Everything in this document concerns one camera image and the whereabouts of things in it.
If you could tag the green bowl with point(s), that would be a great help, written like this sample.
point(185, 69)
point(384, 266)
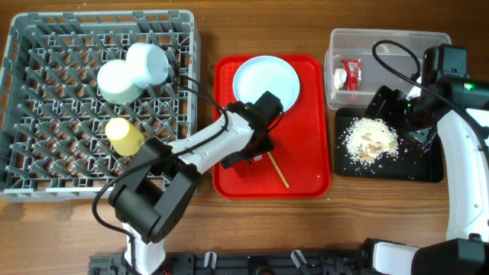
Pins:
point(115, 84)

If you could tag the wooden chopstick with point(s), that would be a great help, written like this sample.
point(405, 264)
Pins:
point(278, 170)

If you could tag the red serving tray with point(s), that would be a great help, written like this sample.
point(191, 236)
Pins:
point(300, 148)

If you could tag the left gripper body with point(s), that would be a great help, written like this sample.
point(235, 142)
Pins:
point(265, 144)

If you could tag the yellow plastic cup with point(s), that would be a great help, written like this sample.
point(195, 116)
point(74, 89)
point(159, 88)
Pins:
point(125, 138)

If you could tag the black waste tray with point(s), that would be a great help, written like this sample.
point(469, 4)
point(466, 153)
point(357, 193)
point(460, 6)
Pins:
point(411, 163)

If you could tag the light blue bowl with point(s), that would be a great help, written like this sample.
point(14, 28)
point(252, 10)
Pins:
point(148, 64)

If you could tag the grey dishwasher rack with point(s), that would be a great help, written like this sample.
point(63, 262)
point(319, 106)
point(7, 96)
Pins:
point(53, 117)

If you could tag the light blue plate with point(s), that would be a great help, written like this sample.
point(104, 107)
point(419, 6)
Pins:
point(266, 74)

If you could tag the red sauce packet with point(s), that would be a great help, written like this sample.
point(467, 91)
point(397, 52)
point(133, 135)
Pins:
point(353, 69)

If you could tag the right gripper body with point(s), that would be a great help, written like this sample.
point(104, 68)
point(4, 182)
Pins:
point(396, 108)

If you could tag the rice food waste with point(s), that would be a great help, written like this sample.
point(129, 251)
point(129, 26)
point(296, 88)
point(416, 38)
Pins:
point(369, 140)

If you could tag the white plastic fork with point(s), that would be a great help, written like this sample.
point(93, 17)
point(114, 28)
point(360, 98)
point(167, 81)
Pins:
point(258, 157)

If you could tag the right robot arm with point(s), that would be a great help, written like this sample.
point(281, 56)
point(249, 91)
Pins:
point(454, 108)

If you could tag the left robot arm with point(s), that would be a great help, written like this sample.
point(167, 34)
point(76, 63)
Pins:
point(152, 195)

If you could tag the white napkin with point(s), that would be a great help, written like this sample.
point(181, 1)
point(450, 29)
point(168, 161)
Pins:
point(339, 78)

